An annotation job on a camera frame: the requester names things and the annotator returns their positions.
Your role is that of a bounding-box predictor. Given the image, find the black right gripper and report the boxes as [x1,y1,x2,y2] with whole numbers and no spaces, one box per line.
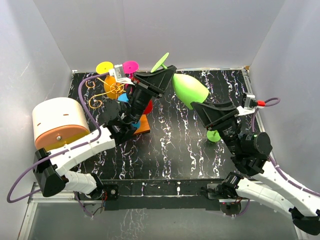
[189,98,242,155]

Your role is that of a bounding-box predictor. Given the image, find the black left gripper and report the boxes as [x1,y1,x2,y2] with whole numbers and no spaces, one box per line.
[127,66,176,125]

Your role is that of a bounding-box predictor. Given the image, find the red plastic wine glass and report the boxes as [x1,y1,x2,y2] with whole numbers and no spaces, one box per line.
[143,100,153,115]

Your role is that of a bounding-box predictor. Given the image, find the magenta plastic wine glass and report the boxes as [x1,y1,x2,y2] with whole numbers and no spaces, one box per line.
[122,60,139,80]

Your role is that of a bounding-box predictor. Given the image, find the green plastic wine glass front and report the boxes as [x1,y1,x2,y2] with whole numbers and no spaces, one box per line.
[150,52,210,110]

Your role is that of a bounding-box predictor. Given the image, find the green plastic wine glass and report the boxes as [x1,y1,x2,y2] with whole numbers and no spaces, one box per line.
[150,52,210,110]
[206,130,221,143]

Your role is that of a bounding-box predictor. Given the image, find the blue plastic wine glass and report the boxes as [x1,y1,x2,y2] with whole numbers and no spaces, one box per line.
[117,93,141,129]

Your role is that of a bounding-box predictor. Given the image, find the orange plastic wine glass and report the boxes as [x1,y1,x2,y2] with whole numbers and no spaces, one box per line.
[95,61,125,99]

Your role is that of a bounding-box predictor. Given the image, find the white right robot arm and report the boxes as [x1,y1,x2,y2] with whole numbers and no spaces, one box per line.
[191,100,320,236]

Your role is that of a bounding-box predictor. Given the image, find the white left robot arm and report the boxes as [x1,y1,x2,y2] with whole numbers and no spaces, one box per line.
[33,64,177,200]

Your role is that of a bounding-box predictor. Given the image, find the green plastic wine glass rear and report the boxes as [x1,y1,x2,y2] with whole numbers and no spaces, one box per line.
[206,130,221,143]

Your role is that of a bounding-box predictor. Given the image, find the white orange cylindrical container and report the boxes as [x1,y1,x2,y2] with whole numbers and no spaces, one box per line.
[32,97,90,152]

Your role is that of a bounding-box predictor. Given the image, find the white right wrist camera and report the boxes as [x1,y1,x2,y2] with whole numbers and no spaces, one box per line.
[236,92,266,116]

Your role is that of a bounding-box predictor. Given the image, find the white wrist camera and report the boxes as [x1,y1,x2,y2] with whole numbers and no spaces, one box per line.
[236,92,266,116]
[108,64,134,85]

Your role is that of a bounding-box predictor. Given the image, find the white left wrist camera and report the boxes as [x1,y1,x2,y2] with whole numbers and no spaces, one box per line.
[108,64,134,85]

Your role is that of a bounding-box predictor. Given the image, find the gold wire wine glass rack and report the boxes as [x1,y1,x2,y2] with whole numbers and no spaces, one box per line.
[85,67,151,136]

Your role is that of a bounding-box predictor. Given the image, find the aluminium front frame rail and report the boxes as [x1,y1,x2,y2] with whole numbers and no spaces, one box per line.
[19,180,307,240]

